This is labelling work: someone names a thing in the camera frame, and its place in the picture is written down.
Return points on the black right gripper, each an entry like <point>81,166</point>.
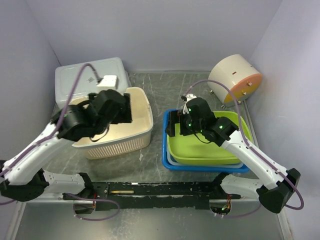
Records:
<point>175,117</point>

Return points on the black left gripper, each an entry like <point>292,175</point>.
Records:
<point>125,116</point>

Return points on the cream perforated basket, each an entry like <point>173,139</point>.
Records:
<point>124,137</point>

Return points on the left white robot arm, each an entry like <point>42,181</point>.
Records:
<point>23,176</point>

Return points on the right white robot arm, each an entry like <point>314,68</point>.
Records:
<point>274,185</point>

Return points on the green plastic tub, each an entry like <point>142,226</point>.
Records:
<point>195,150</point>

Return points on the blue plastic tub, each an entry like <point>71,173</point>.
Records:
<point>171,164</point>

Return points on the cream cylindrical bucket orange rim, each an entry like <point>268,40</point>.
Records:
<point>236,74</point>

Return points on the brass pencil-like rod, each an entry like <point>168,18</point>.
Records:
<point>122,192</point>

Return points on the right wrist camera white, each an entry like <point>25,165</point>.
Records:
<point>187,98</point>

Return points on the aluminium rail frame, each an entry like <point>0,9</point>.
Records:
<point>55,220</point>

